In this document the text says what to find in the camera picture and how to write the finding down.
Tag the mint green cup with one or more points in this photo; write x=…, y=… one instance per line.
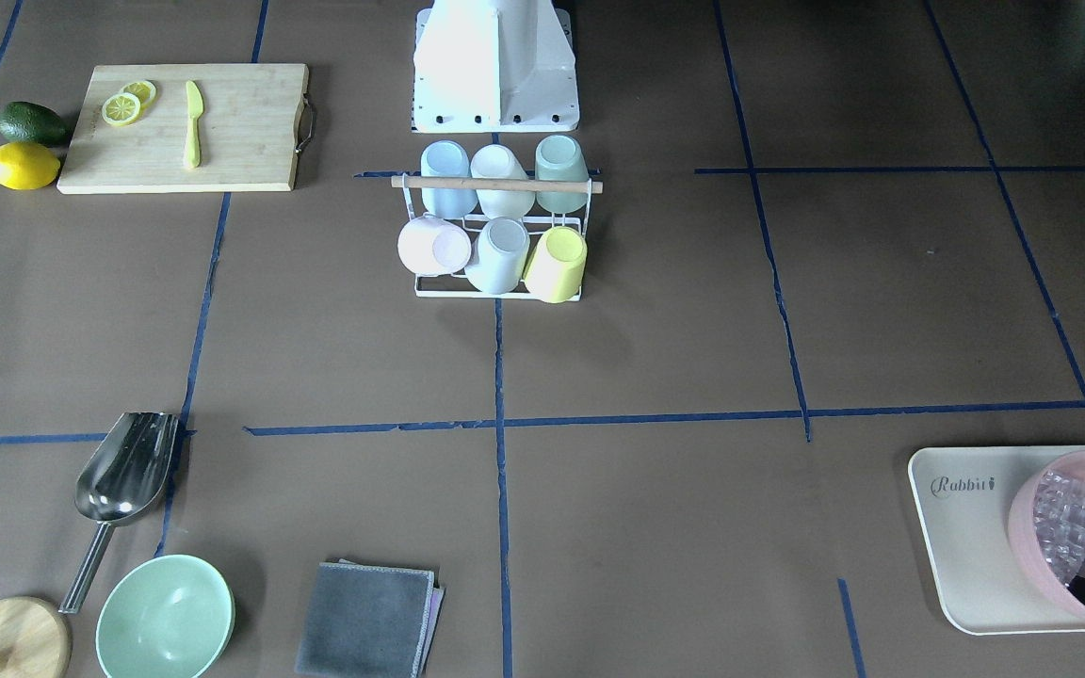
x=559, y=158

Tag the pink cup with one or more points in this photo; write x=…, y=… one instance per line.
x=430, y=246

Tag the yellow cup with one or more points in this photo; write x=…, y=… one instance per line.
x=555, y=269

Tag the grey cup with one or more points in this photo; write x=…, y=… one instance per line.
x=499, y=256

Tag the white cup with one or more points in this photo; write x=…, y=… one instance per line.
x=498, y=162

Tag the light blue cup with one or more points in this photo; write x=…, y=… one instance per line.
x=447, y=159

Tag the pink bowl with ice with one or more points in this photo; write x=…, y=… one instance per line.
x=1046, y=530

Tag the cream Rabbit tray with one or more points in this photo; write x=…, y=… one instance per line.
x=964, y=498

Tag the grey folded cloth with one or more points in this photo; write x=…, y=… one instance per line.
x=369, y=621

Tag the wooden cutting board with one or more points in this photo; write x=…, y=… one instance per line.
x=249, y=132

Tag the yellow plastic knife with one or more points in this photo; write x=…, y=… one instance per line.
x=195, y=106

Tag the rear lemon slice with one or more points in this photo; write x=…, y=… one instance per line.
x=145, y=91

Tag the metal scoop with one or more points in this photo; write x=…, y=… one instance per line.
x=120, y=481

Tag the green bowl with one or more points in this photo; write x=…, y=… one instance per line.
x=170, y=617

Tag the yellow lemon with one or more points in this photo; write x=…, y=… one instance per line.
x=27, y=165

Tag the dark green avocado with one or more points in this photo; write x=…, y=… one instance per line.
x=30, y=122

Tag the wooden mug tree stand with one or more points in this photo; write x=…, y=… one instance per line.
x=35, y=640

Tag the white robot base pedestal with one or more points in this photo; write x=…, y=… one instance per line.
x=494, y=67

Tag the white wire cup rack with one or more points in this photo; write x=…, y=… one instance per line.
x=457, y=285

